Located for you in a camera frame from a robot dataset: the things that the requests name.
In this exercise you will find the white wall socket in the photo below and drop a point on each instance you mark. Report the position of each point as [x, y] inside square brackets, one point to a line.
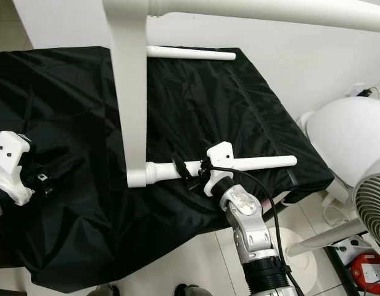
[366, 91]

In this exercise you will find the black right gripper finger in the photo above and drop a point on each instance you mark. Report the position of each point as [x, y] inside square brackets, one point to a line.
[179, 166]

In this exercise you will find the white round stand base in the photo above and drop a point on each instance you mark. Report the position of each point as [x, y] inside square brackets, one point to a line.
[285, 246]

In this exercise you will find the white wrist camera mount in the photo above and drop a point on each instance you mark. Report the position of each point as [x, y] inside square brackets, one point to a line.
[8, 148]
[221, 151]

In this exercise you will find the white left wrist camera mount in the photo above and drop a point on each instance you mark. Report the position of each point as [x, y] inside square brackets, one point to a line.
[8, 148]

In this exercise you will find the white power adapter box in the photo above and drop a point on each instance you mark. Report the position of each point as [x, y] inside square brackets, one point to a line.
[350, 248]

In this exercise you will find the black robot foot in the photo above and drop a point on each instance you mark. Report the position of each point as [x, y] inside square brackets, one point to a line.
[107, 290]
[193, 290]

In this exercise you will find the black right robot foot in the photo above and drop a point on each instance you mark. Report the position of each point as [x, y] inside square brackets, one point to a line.
[193, 290]

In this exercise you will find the grey fan head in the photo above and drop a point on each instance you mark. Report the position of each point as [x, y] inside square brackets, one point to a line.
[372, 206]

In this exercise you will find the white stand pole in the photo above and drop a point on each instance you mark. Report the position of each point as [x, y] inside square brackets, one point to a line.
[326, 237]

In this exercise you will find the black left robot foot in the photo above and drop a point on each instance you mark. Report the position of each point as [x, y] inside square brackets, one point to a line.
[107, 290]

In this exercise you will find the white rounded appliance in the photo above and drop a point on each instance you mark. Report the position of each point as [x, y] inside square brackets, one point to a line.
[344, 139]

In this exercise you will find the red round canister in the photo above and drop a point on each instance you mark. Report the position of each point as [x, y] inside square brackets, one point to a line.
[369, 271]

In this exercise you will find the black cloth table cover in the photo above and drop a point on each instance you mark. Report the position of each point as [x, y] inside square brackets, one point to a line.
[245, 111]

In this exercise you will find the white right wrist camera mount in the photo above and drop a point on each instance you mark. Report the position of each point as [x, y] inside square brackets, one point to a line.
[221, 151]

